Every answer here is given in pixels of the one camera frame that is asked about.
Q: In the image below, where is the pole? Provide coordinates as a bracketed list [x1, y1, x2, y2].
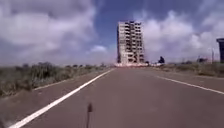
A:
[211, 47, 215, 65]

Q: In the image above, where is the thin white painted line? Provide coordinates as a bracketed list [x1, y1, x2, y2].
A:
[154, 75, 224, 96]

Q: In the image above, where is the tall unfinished concrete building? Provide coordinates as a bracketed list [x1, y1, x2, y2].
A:
[116, 20, 146, 66]

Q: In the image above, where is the low dark building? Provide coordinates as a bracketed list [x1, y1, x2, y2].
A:
[216, 37, 224, 64]

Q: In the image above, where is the robot's own part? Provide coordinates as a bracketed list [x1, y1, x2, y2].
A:
[86, 103, 94, 128]

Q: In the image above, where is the broad white painted line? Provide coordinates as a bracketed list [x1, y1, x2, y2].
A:
[8, 68, 116, 128]

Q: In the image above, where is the reddish-brown asphalt road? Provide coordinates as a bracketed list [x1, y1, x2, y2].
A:
[0, 67, 224, 128]

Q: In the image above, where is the small dark tree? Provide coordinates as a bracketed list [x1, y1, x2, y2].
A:
[158, 55, 166, 65]

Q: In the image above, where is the pale road edge strip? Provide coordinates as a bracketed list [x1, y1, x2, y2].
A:
[32, 76, 74, 92]

